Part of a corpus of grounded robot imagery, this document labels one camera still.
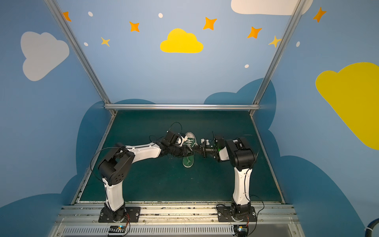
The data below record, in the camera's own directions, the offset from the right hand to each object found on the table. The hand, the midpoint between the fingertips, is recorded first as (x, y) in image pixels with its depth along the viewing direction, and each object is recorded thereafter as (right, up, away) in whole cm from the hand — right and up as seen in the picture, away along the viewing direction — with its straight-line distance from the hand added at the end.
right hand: (192, 147), depth 93 cm
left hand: (0, -3, -2) cm, 3 cm away
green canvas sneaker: (-2, -8, -5) cm, 10 cm away
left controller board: (-38, -38, -20) cm, 58 cm away
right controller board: (+25, -39, -20) cm, 50 cm away
